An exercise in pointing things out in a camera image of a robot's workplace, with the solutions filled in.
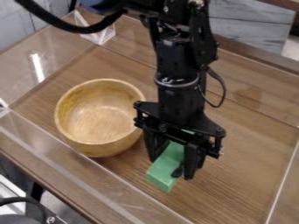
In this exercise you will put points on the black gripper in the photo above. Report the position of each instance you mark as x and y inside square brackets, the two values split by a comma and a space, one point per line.
[176, 118]

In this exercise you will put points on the green rectangular block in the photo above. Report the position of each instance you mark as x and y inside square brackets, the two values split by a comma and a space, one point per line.
[163, 166]

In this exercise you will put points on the brown wooden bowl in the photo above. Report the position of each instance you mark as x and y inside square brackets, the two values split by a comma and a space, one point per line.
[94, 117]

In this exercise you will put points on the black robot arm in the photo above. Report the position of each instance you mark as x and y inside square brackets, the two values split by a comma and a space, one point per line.
[186, 49]

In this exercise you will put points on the black table leg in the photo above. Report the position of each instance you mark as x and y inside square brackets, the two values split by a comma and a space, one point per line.
[36, 191]

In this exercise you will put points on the clear acrylic tray wall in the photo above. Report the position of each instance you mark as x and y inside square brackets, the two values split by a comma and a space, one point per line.
[94, 191]

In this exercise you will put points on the clear acrylic corner bracket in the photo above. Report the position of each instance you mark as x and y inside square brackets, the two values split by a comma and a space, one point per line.
[100, 37]

